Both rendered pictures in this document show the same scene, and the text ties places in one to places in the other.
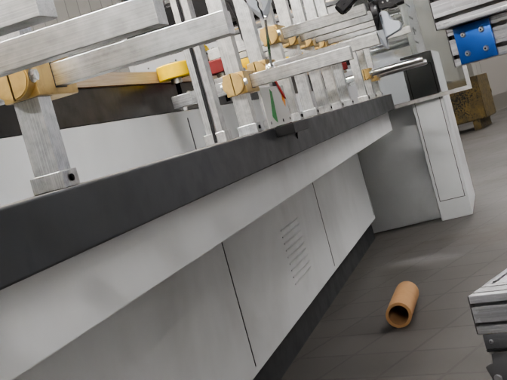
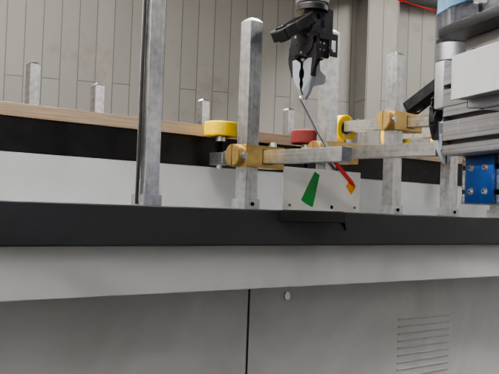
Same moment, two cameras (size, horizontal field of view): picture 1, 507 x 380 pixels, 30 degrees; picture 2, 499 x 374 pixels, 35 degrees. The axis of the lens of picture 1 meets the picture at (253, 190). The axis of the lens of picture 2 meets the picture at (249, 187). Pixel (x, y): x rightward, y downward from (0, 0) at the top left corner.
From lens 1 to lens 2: 1.25 m
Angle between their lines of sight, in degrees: 35
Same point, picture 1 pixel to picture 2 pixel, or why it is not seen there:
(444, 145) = not seen: outside the picture
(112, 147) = (72, 179)
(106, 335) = not seen: outside the picture
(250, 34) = (324, 112)
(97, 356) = not seen: outside the picture
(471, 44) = (475, 182)
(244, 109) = (241, 182)
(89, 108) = (49, 139)
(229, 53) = (243, 123)
